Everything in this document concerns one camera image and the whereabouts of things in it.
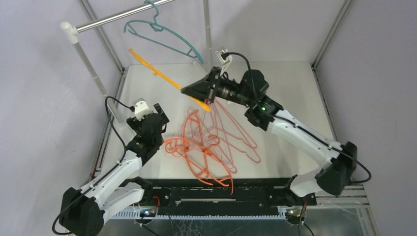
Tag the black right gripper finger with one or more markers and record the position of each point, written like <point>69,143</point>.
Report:
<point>205,98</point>
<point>201,87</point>

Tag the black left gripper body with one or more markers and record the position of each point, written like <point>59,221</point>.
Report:
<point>135,124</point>

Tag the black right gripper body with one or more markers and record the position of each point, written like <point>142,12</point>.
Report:
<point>212,86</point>

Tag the pink wire hanger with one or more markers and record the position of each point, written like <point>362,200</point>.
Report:
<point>190,128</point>
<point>235,154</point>
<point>226,133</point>

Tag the yellow plastic hanger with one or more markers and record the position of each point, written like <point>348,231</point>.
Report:
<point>156,72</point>

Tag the teal plastic hanger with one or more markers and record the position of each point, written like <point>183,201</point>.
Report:
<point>158,34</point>

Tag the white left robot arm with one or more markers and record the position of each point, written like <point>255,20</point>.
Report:
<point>85,210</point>

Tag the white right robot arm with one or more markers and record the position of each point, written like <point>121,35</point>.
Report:
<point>336,162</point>

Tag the chrome rack top bar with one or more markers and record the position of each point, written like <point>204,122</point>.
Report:
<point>119,15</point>

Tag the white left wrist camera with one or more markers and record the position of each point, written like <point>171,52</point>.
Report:
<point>141,109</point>

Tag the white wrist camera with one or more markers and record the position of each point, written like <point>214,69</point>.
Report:
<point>141,109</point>
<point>225,59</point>

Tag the white rack right post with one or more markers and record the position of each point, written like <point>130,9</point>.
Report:
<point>208,33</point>

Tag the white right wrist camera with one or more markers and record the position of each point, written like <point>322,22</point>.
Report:
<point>225,59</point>

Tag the aluminium frame rail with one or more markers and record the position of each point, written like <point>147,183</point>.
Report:
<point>104,138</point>

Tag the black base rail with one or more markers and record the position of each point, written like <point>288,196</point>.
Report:
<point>242,197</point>

